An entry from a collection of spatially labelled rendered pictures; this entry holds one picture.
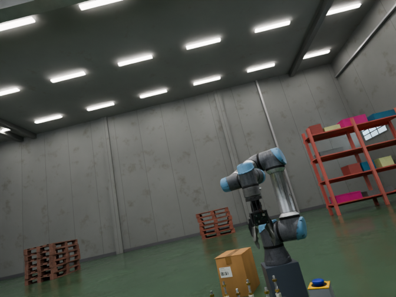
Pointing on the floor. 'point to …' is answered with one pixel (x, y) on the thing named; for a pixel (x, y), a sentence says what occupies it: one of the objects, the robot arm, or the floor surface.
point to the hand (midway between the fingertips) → (265, 244)
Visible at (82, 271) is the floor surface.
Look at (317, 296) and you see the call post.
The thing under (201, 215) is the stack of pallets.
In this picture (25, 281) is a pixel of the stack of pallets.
